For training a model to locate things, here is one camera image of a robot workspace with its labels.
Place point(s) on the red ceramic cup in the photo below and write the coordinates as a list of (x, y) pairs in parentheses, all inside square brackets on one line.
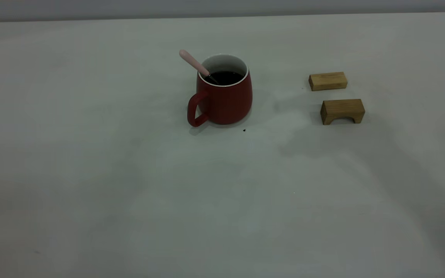
[(226, 102)]

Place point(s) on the dark coffee liquid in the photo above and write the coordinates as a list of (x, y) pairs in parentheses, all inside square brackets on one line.
[(228, 78)]

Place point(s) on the flat wooden block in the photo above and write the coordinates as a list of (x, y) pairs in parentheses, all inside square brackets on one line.
[(327, 81)]

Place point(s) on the arched wooden block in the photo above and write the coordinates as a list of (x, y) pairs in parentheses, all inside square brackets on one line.
[(342, 107)]

